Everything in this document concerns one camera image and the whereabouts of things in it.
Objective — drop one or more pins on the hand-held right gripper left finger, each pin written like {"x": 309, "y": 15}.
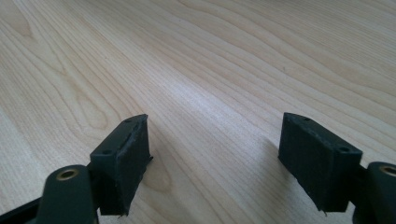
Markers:
{"x": 121, "y": 168}

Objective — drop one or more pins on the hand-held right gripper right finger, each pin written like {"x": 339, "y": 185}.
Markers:
{"x": 320, "y": 168}

